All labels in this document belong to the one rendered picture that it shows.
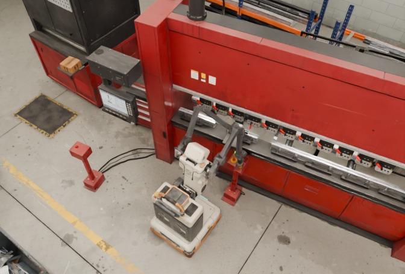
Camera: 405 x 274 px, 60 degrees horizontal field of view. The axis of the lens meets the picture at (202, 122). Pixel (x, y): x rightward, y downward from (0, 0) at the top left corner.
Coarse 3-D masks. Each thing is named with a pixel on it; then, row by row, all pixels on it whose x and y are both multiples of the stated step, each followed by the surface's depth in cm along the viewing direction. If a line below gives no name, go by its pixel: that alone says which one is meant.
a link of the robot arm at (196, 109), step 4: (196, 108) 363; (200, 108) 365; (196, 112) 365; (192, 116) 367; (196, 116) 367; (192, 120) 366; (192, 124) 367; (188, 128) 370; (192, 128) 369; (188, 132) 368; (192, 132) 370; (184, 136) 375; (188, 136) 368; (184, 140) 368; (188, 140) 367
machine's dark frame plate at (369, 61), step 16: (208, 16) 339; (224, 16) 339; (256, 32) 322; (272, 32) 323; (304, 48) 307; (320, 48) 307; (336, 48) 308; (368, 64) 293; (384, 64) 294; (400, 64) 294
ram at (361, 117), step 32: (192, 64) 370; (224, 64) 350; (256, 64) 332; (224, 96) 382; (256, 96) 361; (288, 96) 342; (320, 96) 324; (352, 96) 309; (384, 96) 295; (320, 128) 352; (352, 128) 334; (384, 128) 317; (384, 160) 344
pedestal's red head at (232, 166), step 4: (232, 156) 416; (228, 160) 412; (228, 164) 411; (232, 164) 408; (244, 164) 413; (228, 168) 417; (232, 168) 412; (236, 168) 414; (244, 168) 411; (236, 172) 413; (240, 172) 410
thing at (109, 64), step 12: (108, 48) 362; (96, 60) 349; (108, 60) 349; (120, 60) 349; (132, 60) 349; (96, 72) 360; (108, 72) 348; (120, 72) 338; (132, 72) 345; (108, 84) 387; (120, 84) 354; (132, 84) 354
